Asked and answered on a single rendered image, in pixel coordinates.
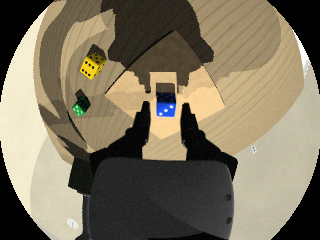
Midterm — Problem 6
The green die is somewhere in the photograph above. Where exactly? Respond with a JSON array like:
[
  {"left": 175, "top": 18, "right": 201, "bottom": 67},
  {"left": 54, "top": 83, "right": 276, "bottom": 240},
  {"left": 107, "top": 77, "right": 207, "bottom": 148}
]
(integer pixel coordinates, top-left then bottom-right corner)
[{"left": 72, "top": 96, "right": 91, "bottom": 117}]

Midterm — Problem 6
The yellow die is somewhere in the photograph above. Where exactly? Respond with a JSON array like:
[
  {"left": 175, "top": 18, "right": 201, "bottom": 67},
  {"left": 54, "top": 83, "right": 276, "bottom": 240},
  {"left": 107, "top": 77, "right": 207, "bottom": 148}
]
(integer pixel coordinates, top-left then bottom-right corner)
[{"left": 80, "top": 53, "right": 106, "bottom": 79}]

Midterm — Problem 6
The tan square mat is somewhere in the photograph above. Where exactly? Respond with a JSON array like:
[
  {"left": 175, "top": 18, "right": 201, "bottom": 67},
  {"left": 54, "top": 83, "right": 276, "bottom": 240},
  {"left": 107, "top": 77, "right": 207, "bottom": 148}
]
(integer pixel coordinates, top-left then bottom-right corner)
[{"left": 105, "top": 30, "right": 225, "bottom": 139}]

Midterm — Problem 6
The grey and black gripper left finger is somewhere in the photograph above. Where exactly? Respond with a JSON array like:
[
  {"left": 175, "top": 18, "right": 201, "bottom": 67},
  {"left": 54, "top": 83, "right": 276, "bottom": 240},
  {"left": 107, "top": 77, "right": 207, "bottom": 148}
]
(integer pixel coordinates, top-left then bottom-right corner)
[{"left": 89, "top": 101, "right": 151, "bottom": 178}]

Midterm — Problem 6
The blue die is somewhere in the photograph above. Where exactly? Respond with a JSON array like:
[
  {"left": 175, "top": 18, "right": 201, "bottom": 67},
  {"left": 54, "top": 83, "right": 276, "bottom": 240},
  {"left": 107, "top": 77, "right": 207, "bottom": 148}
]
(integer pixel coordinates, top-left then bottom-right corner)
[{"left": 156, "top": 92, "right": 177, "bottom": 117}]

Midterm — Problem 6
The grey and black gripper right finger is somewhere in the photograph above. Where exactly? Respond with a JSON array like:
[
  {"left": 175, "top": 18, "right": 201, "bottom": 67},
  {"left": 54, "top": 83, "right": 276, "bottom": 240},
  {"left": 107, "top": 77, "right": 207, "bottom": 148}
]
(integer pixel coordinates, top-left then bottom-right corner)
[{"left": 180, "top": 102, "right": 238, "bottom": 182}]

